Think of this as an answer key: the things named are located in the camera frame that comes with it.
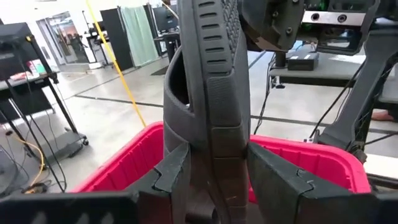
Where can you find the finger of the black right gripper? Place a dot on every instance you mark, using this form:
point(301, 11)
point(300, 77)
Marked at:
point(270, 25)

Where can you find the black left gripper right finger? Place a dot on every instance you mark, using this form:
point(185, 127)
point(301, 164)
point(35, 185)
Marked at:
point(280, 186)

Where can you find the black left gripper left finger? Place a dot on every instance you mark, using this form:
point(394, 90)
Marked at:
point(174, 186)

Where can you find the black slide sandal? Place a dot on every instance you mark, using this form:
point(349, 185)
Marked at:
point(217, 93)

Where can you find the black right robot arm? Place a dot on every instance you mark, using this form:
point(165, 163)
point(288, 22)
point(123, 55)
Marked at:
point(357, 93)

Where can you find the red plastic bin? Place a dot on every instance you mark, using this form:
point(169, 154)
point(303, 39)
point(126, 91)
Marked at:
point(130, 161)

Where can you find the grey work desk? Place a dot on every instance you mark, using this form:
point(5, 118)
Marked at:
point(326, 67)

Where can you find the black box on desk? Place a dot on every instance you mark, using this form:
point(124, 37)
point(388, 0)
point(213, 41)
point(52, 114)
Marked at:
point(303, 62)

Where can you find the person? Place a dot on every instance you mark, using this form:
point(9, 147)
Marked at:
point(384, 115)

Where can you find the black office desk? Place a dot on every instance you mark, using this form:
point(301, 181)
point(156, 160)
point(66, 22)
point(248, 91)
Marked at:
point(171, 46)

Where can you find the black computer monitor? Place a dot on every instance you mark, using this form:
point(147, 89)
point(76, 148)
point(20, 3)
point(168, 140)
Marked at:
point(164, 18)

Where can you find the green curtain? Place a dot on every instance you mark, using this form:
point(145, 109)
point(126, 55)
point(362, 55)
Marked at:
point(140, 37)

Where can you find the black partition panel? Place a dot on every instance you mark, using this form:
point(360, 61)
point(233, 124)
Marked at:
point(116, 40)

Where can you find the black equipment cart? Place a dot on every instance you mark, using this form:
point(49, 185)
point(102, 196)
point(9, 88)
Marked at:
point(21, 102)

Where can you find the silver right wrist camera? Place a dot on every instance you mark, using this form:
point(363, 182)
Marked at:
point(329, 18)

